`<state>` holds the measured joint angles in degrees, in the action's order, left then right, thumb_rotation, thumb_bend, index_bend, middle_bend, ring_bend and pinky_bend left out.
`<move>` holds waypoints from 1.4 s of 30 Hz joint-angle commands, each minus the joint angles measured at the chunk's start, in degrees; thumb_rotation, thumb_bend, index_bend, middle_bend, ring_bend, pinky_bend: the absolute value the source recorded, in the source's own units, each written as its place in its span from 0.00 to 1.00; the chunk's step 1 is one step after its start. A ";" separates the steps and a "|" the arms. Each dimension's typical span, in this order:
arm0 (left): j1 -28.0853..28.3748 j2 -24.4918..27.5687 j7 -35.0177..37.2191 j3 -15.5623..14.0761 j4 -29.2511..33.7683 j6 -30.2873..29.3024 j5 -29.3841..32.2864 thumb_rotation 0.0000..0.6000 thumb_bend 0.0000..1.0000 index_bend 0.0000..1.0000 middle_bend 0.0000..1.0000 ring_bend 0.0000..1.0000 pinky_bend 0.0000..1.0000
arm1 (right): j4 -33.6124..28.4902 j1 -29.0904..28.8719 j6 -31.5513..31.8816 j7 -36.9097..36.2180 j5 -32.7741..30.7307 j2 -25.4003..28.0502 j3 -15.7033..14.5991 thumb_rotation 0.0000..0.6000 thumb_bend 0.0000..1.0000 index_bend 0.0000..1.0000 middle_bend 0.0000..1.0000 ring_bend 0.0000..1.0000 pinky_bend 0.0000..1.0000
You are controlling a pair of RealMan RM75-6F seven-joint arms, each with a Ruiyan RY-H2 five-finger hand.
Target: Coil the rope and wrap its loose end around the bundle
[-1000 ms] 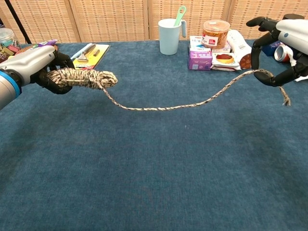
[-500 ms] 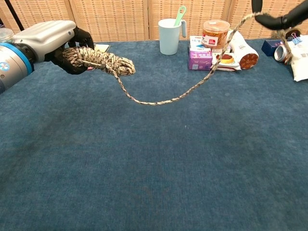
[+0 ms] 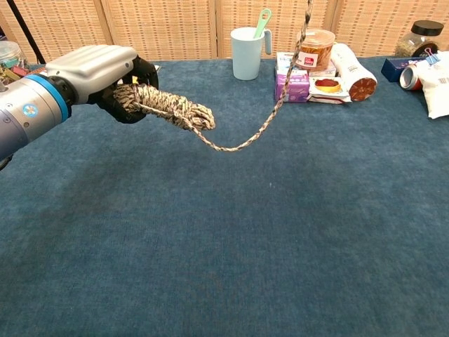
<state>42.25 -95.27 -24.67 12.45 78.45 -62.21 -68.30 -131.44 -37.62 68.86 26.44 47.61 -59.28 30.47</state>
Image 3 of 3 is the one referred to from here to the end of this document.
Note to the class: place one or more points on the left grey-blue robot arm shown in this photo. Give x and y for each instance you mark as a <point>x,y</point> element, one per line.
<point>28,112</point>

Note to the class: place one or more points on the dark blue table cloth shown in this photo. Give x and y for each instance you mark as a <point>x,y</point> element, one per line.
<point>210,263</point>

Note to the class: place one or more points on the black tripod pole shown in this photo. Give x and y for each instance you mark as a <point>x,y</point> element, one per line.
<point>24,29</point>

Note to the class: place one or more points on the white bottle with yellow cap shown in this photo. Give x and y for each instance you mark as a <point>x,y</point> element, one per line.
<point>350,66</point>

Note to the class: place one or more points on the blue binder clip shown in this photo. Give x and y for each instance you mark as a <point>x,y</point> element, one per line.
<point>433,59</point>

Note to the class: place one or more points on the white plastic bag with barcode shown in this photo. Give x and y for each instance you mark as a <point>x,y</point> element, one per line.
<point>438,91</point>

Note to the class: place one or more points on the clear round tub red label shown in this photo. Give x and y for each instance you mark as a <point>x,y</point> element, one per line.
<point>317,52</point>

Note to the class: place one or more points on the glass jar with black lid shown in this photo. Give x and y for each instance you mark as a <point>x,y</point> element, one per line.
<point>407,45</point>

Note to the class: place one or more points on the clear jar of colourful clips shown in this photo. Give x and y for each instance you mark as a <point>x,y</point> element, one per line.
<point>8,56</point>

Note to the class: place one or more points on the white snack packet red bowl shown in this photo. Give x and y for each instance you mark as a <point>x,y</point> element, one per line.
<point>328,87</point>

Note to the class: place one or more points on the red soda can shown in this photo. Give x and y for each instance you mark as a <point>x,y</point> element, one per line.
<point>408,78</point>

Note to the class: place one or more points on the bamboo folding screen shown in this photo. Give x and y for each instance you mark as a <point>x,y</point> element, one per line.
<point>158,28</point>

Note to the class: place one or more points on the light blue plastic cup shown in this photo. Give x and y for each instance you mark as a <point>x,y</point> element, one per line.
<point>245,56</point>

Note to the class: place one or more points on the dark blue flat box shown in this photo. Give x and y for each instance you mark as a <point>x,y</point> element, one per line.
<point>391,68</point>

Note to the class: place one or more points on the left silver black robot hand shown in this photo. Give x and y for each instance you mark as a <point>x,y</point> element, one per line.
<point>94,66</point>

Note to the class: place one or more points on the small purple box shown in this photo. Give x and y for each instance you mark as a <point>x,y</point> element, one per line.
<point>298,87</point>

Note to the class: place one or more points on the teal toothbrush in cup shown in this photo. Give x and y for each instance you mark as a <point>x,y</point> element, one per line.
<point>263,21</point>

